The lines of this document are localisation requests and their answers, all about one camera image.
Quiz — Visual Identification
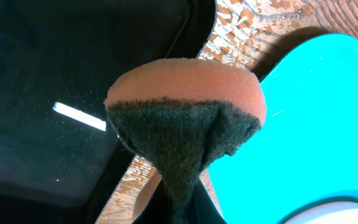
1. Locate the black plastic tray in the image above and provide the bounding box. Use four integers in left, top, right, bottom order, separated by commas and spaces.
0, 0, 217, 223

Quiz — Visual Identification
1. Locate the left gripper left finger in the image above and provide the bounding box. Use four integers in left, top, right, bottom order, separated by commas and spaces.
132, 180, 173, 224

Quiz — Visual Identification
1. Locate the teal plastic serving tray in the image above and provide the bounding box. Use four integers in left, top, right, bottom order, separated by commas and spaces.
209, 34, 358, 224

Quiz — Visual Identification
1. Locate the orange and black sponge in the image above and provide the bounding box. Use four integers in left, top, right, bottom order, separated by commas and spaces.
104, 58, 267, 223

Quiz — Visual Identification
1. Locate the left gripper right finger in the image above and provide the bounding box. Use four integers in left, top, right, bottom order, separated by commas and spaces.
191, 180, 227, 224

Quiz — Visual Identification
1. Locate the white plate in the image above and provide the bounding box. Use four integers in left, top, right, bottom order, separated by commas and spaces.
285, 202, 358, 224

